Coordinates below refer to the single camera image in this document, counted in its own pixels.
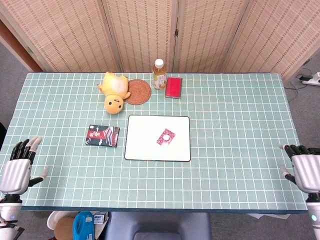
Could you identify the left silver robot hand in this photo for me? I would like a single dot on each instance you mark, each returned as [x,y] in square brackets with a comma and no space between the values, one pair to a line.
[15,175]

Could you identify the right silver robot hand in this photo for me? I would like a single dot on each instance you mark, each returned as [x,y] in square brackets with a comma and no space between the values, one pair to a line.
[307,172]

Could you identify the small white round cap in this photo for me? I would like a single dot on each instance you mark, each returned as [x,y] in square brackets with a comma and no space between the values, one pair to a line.
[166,137]

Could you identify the pink patterned small packet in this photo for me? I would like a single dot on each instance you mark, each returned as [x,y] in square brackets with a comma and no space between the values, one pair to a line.
[161,141]

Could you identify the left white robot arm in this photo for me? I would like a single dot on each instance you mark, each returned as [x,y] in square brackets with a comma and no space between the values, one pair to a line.
[7,212]

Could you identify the black object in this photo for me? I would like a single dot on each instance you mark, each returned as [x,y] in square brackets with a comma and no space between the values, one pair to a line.
[2,132]

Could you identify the white bowl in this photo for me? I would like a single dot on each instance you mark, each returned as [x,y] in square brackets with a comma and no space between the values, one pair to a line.
[51,221]

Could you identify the brown round object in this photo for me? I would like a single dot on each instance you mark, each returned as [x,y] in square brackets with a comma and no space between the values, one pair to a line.
[63,228]

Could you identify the blue plastic jug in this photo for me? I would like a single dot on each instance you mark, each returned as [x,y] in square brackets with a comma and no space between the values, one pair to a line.
[82,226]

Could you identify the white power strip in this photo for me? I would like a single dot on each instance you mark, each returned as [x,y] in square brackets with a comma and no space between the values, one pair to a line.
[313,79]

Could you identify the small blue white box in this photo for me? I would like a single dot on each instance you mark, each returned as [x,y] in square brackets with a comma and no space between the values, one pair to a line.
[99,219]

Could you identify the black red snack packet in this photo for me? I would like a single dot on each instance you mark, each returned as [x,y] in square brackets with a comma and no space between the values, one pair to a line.
[102,135]

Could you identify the yellow plush toy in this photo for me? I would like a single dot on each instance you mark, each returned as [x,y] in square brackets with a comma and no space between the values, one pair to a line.
[113,100]

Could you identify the green checked tablecloth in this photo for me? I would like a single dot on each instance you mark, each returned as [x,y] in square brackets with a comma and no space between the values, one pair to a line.
[160,180]

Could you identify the round woven brown coaster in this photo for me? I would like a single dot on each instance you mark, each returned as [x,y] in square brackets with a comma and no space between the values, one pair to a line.
[140,92]

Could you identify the dark blue chair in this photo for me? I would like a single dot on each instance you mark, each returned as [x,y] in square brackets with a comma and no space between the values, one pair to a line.
[157,225]

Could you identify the bamboo folding screen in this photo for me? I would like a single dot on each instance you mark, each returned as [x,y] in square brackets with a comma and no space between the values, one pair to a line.
[75,32]

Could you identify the red ink pad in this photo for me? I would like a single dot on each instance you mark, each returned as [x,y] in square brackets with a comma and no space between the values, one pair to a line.
[173,87]

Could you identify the yellow tea bottle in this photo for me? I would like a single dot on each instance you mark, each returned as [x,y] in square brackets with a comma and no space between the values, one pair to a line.
[159,75]

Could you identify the white rectangular board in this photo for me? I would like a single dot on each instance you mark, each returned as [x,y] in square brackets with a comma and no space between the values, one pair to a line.
[142,140]

